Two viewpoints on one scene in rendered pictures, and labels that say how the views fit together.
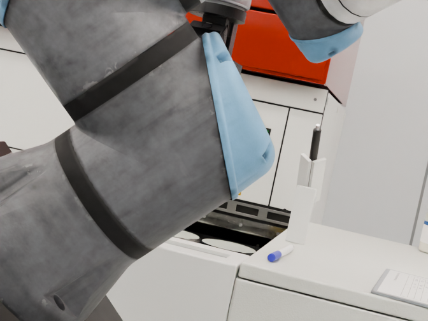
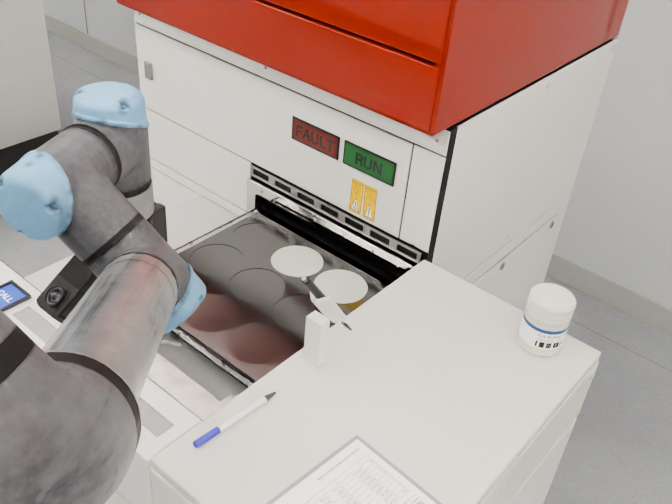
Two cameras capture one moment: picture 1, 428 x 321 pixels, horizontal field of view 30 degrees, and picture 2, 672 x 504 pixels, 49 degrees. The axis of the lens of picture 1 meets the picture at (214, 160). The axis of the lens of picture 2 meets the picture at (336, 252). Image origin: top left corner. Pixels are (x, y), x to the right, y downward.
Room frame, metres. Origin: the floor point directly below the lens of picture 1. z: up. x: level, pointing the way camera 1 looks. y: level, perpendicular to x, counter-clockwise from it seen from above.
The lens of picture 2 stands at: (0.46, -0.50, 1.75)
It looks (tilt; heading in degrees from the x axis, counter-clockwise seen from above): 36 degrees down; 25
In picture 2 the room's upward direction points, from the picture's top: 6 degrees clockwise
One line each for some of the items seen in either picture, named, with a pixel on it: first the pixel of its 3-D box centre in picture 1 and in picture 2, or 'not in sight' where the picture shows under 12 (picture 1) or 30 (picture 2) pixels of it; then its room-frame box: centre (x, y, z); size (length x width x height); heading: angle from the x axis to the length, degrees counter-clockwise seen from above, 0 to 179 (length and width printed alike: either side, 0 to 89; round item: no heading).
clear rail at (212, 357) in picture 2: not in sight; (180, 333); (1.19, 0.11, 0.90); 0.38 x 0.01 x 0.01; 78
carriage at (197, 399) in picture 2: not in sight; (147, 378); (1.10, 0.11, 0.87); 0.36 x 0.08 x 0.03; 78
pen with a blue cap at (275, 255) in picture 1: (283, 251); (236, 417); (1.03, -0.11, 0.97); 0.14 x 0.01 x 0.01; 164
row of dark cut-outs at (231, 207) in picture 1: (186, 195); (330, 210); (1.58, 0.04, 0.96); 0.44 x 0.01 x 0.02; 78
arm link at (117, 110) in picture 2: not in sight; (111, 139); (1.00, 0.03, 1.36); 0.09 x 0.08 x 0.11; 10
